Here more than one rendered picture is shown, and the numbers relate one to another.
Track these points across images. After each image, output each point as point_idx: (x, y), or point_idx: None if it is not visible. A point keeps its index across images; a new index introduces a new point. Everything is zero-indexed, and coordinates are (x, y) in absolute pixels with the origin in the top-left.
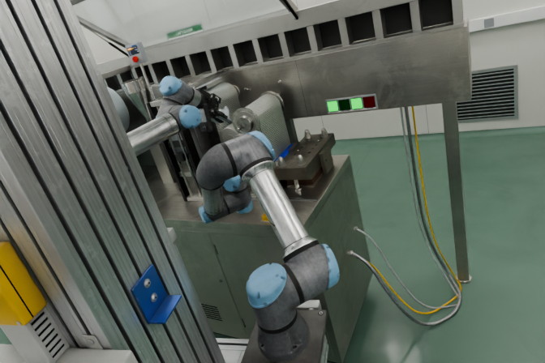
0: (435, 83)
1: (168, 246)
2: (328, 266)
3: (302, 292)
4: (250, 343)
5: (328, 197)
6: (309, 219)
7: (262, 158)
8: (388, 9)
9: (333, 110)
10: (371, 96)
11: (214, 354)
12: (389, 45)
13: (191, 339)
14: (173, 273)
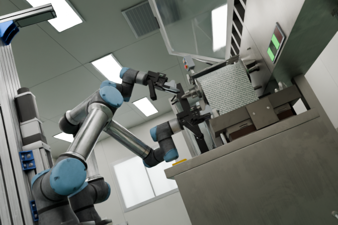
0: None
1: (10, 141)
2: (52, 169)
3: (41, 186)
4: None
5: (232, 151)
6: (179, 166)
7: (92, 101)
8: None
9: (272, 58)
10: (275, 26)
11: (26, 216)
12: None
13: (8, 195)
14: (8, 155)
